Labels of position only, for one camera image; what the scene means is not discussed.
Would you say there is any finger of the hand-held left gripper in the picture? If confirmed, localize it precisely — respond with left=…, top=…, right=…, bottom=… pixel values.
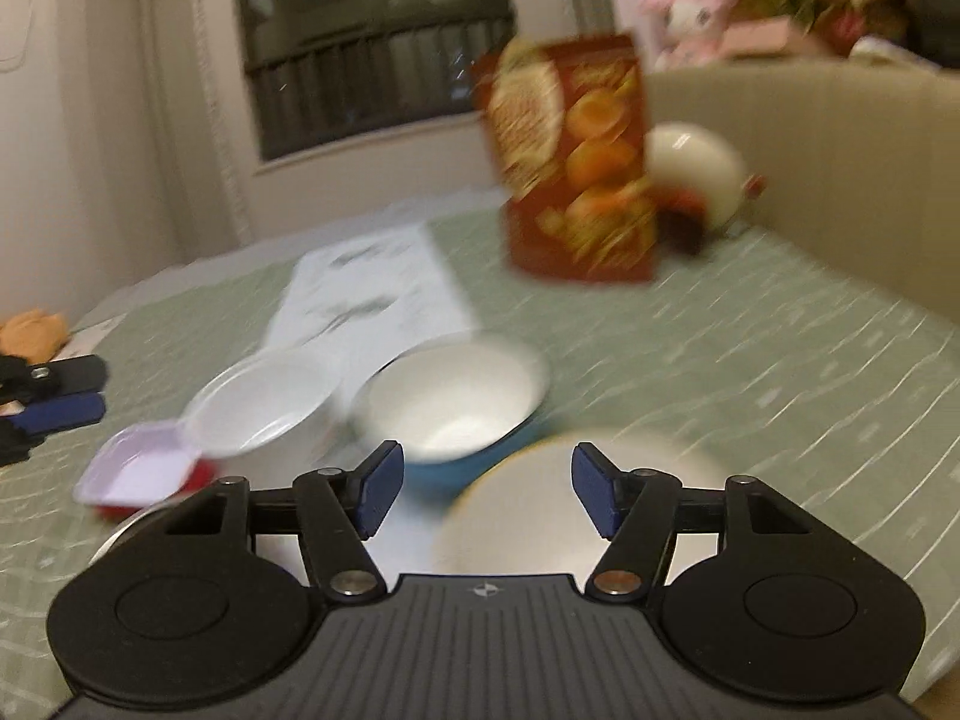
left=0, top=392, right=107, bottom=466
left=0, top=355, right=108, bottom=403

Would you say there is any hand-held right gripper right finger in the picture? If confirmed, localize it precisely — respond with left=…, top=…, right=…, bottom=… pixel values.
left=571, top=442, right=812, bottom=602

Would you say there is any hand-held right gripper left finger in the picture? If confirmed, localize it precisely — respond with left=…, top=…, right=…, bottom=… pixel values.
left=161, top=441, right=407, bottom=602

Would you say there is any yellow plate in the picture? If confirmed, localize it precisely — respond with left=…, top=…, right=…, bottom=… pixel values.
left=433, top=433, right=745, bottom=580

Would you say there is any blue bowl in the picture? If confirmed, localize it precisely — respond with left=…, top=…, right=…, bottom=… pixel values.
left=351, top=332, right=554, bottom=490

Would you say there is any white plastic bowl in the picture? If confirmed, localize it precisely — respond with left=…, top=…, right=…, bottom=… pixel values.
left=182, top=349, right=347, bottom=467

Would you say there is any orange cloth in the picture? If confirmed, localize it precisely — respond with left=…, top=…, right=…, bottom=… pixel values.
left=0, top=306, right=74, bottom=362

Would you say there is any red container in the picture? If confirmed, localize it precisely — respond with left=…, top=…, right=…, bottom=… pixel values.
left=94, top=463, right=220, bottom=523

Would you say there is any white printed cloth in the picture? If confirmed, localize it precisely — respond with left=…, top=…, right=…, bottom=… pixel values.
left=265, top=221, right=482, bottom=391

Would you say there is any green checked blanket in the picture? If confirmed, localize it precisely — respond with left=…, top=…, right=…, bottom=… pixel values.
left=0, top=202, right=960, bottom=720

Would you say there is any red snack box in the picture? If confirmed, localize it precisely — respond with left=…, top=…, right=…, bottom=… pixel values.
left=471, top=32, right=662, bottom=286

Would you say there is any white lace curtain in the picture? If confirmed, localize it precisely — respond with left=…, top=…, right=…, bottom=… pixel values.
left=135, top=0, right=257, bottom=245

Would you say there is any white round toy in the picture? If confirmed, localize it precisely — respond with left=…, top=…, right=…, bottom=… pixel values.
left=643, top=121, right=767, bottom=257

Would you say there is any beige headboard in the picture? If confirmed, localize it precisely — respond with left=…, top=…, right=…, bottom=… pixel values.
left=641, top=52, right=960, bottom=335

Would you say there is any dark window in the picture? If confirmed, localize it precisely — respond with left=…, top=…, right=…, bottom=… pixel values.
left=227, top=0, right=520, bottom=164

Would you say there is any pink box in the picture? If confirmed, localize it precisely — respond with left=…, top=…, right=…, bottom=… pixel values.
left=722, top=17, right=797, bottom=61

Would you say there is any pink plush toy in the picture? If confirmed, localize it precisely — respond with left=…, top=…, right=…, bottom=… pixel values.
left=637, top=0, right=741, bottom=73

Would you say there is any flower bouquet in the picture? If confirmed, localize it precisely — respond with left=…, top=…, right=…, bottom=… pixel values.
left=739, top=0, right=905, bottom=55

